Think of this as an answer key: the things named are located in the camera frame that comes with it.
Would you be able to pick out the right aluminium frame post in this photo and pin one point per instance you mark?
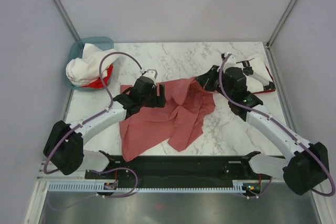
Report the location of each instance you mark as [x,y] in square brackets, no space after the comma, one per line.
[284,17]

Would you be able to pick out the white slotted cable duct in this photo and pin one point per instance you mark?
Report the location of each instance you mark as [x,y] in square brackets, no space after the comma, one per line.
[102,187]

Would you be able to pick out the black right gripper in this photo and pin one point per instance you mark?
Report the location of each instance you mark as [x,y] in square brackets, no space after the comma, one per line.
[206,79]

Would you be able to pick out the salmon pink t-shirt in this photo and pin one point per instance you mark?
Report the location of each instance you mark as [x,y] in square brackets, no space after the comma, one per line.
[179,122]

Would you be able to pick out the crumpled red t-shirt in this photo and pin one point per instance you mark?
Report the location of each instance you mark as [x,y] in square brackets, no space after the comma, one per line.
[98,84]

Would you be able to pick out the left aluminium frame post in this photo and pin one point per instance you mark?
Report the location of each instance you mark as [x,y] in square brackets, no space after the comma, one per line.
[66,18]

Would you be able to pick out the aluminium front rail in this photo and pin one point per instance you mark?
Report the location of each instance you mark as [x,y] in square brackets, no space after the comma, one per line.
[58,176]

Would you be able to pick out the aluminium frame post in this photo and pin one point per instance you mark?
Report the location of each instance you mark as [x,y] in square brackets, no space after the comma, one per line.
[284,17]
[66,18]

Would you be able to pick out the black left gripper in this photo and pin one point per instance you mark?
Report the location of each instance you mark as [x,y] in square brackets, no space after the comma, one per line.
[158,101]

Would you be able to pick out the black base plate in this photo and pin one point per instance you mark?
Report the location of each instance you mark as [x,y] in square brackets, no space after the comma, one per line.
[178,171]

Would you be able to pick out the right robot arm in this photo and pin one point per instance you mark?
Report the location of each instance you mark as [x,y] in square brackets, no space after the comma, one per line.
[303,166]

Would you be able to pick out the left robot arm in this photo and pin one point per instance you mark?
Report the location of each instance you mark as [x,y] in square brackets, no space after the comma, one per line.
[64,149]

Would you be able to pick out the folded white printed t-shirt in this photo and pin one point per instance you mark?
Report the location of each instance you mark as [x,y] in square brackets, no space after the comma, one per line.
[257,77]

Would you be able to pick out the crumpled white t-shirt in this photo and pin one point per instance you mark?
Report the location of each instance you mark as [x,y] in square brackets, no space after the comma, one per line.
[82,71]

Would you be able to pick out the folded red t-shirt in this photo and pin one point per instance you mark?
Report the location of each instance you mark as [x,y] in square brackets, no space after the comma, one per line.
[271,87]

